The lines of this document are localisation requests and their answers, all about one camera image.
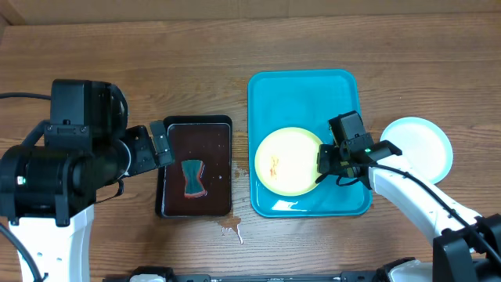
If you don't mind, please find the pink green sponge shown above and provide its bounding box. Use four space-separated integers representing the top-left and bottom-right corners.
181 160 207 199

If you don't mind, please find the yellow plate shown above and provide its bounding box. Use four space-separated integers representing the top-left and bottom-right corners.
254 127 322 197

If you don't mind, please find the light blue plate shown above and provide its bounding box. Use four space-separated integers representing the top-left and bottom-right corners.
380 117 453 184

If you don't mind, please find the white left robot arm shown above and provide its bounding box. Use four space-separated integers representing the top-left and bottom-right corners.
1 120 174 281

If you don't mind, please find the black water tray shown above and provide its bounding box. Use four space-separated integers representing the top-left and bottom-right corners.
155 115 232 218

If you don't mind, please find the blue plastic tray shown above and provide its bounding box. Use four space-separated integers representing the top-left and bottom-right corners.
247 69 372 218

